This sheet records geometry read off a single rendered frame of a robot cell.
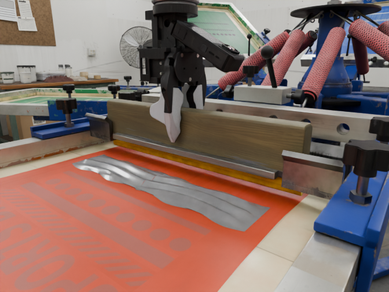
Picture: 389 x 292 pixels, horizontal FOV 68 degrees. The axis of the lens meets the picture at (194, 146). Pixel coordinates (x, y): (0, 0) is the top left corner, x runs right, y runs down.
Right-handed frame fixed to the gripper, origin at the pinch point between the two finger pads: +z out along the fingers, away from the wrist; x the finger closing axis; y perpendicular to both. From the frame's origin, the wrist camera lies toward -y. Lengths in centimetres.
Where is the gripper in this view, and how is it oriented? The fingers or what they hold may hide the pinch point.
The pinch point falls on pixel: (186, 132)
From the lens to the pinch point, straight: 50.3
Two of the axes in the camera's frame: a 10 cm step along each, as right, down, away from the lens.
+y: -7.9, -1.8, 5.9
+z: 0.0, 9.6, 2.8
